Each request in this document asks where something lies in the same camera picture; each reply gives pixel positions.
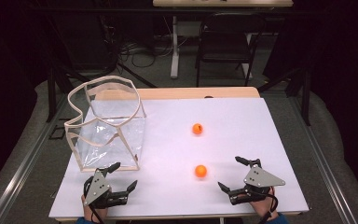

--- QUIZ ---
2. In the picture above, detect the white-legged desk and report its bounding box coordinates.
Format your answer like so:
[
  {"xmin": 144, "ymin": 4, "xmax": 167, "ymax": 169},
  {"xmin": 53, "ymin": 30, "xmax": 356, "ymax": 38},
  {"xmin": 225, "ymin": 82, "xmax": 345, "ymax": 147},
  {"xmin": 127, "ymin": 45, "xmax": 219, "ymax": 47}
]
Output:
[{"xmin": 152, "ymin": 0, "xmax": 294, "ymax": 79}]

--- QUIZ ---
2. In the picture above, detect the clear plastic bag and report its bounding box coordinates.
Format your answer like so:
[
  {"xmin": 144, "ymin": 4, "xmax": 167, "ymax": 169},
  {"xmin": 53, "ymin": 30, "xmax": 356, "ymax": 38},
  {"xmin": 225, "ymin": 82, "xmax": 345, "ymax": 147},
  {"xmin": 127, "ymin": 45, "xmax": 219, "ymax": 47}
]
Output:
[{"xmin": 63, "ymin": 75, "xmax": 147, "ymax": 173}]

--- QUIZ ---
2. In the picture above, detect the plain orange ball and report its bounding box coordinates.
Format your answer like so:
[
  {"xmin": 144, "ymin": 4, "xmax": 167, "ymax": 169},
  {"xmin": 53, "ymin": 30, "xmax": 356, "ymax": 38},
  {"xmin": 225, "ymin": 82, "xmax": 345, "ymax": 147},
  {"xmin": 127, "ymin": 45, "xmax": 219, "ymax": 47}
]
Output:
[{"xmin": 194, "ymin": 164, "xmax": 208, "ymax": 179}]

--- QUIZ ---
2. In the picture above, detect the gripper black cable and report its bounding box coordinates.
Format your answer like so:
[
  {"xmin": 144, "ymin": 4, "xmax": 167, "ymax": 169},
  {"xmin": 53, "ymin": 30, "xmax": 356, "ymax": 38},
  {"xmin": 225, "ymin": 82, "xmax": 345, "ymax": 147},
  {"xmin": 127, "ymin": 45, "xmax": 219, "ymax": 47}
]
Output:
[
  {"xmin": 88, "ymin": 203, "xmax": 106, "ymax": 224},
  {"xmin": 257, "ymin": 188, "xmax": 280, "ymax": 224}
]

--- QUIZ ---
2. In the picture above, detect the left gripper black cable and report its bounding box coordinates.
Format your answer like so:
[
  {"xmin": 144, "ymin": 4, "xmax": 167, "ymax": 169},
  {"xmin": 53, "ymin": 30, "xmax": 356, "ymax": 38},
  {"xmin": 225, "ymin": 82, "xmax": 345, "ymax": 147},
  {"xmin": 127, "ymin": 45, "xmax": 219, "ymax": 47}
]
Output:
[{"xmin": 88, "ymin": 203, "xmax": 106, "ymax": 224}]

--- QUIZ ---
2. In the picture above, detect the person's right hand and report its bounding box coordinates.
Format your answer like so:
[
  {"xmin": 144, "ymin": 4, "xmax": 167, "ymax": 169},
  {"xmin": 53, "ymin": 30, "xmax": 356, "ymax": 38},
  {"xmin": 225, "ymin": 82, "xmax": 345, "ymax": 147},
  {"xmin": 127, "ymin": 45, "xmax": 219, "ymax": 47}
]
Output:
[{"xmin": 249, "ymin": 186, "xmax": 280, "ymax": 222}]

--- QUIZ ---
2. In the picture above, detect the black square frame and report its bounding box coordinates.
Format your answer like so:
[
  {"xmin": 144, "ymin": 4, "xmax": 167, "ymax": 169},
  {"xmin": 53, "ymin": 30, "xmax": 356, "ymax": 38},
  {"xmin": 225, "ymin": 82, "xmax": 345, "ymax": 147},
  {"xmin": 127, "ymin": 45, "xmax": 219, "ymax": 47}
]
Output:
[{"xmin": 48, "ymin": 125, "xmax": 66, "ymax": 140}]

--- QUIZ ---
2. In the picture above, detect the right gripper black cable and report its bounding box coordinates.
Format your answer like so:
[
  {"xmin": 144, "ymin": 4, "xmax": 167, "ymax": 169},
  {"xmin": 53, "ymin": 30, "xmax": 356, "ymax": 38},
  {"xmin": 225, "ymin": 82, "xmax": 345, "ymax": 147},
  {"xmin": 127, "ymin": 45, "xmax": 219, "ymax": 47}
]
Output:
[{"xmin": 257, "ymin": 188, "xmax": 280, "ymax": 224}]

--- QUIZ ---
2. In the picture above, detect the black chair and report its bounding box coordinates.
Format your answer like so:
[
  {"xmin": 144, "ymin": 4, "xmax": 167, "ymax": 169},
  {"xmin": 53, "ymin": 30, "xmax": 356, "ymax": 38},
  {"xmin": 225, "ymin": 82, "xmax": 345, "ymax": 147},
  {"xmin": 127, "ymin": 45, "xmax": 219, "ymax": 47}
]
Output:
[{"xmin": 195, "ymin": 12, "xmax": 267, "ymax": 88}]

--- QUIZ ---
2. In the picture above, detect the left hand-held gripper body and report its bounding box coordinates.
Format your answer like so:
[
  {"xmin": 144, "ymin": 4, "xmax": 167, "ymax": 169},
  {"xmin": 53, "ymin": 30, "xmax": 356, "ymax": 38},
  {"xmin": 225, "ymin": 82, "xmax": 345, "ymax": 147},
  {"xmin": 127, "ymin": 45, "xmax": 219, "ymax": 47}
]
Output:
[{"xmin": 83, "ymin": 169, "xmax": 129, "ymax": 209}]

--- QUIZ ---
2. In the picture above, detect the bundle of floor cables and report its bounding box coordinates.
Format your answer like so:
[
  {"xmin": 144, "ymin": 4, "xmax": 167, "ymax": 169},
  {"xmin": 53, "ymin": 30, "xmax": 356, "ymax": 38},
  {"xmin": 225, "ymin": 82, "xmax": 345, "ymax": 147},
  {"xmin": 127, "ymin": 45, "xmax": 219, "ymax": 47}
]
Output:
[{"xmin": 117, "ymin": 36, "xmax": 175, "ymax": 69}]

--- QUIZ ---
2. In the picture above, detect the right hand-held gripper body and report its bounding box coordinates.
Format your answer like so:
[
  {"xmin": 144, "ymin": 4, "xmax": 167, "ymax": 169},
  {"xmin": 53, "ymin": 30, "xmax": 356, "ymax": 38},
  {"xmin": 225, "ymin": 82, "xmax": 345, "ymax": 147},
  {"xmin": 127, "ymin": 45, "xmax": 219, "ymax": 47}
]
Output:
[{"xmin": 229, "ymin": 164, "xmax": 287, "ymax": 206}]

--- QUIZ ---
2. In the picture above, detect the person's left hand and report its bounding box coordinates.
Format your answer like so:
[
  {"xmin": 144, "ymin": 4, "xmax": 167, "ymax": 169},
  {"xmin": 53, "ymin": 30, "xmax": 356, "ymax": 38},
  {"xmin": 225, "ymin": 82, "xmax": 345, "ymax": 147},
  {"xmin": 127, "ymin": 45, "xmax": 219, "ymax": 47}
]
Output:
[{"xmin": 80, "ymin": 195, "xmax": 109, "ymax": 223}]

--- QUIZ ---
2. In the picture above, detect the grey metal floor rail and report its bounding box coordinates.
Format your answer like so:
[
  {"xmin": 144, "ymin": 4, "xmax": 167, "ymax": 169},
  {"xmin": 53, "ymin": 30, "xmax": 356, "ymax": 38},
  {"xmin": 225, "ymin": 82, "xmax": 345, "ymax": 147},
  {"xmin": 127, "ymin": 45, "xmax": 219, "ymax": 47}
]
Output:
[
  {"xmin": 288, "ymin": 92, "xmax": 358, "ymax": 224},
  {"xmin": 0, "ymin": 92, "xmax": 69, "ymax": 224}
]

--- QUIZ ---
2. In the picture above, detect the white table sheet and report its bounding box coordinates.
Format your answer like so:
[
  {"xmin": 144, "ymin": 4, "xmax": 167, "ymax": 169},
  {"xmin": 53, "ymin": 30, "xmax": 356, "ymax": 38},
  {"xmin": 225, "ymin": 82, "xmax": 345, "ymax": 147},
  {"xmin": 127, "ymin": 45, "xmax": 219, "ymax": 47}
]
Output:
[{"xmin": 48, "ymin": 97, "xmax": 310, "ymax": 218}]

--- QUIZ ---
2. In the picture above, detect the orange ball with black mark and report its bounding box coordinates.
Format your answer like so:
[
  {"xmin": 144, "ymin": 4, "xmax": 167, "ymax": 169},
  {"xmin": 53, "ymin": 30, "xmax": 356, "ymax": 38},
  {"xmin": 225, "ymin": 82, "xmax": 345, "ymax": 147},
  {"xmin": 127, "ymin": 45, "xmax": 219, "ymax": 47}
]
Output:
[{"xmin": 191, "ymin": 122, "xmax": 204, "ymax": 135}]

